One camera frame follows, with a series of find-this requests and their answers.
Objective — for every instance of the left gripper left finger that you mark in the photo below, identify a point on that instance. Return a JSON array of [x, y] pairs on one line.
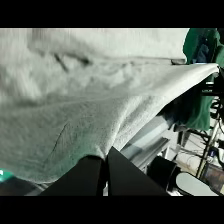
[[83, 180]]

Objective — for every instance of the grey garment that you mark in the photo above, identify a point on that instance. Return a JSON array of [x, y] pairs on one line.
[[83, 110]]

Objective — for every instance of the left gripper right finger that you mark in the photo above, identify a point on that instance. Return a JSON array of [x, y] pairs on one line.
[[130, 180]]

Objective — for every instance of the green garment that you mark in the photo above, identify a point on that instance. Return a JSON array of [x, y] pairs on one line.
[[200, 110]]

